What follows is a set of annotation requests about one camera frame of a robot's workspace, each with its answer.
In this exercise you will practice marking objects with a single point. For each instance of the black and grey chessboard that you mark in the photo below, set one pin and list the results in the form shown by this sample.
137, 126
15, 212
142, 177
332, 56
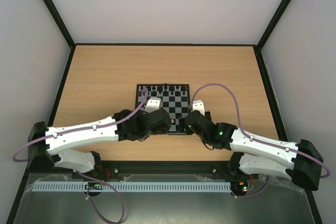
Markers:
175, 100

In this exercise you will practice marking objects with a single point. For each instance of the light blue cable duct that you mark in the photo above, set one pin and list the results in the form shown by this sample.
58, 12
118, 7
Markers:
134, 187

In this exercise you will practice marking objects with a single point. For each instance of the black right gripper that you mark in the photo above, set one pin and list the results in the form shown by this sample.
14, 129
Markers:
192, 119

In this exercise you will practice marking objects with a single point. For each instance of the black frame post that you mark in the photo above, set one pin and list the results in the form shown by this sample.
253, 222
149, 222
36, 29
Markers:
59, 22
273, 23

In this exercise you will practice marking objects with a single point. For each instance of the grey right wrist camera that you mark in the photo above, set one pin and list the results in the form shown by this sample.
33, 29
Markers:
197, 105

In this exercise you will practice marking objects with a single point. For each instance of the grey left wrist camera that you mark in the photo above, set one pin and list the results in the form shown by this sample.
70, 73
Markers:
153, 104

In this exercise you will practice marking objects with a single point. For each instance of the black right frame post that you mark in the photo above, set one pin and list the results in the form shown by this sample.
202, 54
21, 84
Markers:
273, 23

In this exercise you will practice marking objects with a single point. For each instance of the black left frame post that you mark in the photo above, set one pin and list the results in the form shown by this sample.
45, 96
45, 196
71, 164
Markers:
59, 22

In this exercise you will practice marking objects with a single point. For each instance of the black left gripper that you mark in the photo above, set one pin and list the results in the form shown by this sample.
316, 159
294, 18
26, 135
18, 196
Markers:
163, 131

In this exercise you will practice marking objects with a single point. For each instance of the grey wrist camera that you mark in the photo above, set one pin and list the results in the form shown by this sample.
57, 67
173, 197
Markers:
197, 105
153, 104

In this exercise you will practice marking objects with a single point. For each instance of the black front aluminium rail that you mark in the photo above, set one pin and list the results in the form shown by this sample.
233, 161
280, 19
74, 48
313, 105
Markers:
170, 167

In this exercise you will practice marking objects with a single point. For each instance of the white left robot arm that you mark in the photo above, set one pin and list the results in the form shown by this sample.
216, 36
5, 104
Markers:
59, 145

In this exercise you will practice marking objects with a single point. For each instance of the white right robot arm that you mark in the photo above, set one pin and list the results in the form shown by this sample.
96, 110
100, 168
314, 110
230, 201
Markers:
298, 162

